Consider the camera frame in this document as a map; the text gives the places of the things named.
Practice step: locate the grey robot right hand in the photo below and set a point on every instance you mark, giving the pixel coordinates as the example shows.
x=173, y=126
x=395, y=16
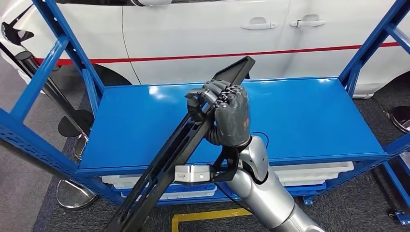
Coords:
x=234, y=115

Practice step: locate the black plastic car part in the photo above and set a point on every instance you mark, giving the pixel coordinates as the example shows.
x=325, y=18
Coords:
x=235, y=72

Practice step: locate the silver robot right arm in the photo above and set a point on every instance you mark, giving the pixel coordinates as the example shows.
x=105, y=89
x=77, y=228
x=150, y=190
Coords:
x=266, y=192

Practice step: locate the white car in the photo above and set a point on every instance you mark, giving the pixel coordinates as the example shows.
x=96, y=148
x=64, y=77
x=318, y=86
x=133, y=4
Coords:
x=208, y=32

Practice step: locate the white plastic bin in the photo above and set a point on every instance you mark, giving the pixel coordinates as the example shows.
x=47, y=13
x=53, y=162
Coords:
x=314, y=168
x=192, y=195
x=307, y=181
x=128, y=181

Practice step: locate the chrome stanchion base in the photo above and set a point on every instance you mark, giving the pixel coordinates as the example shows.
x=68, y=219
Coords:
x=400, y=118

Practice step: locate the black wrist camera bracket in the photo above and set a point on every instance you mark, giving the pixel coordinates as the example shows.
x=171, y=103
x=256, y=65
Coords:
x=230, y=157

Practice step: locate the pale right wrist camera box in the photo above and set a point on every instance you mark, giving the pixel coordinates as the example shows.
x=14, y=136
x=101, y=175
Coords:
x=192, y=173

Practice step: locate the black stanchion post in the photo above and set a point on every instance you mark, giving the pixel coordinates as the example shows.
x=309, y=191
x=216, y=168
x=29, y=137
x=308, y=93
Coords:
x=77, y=123

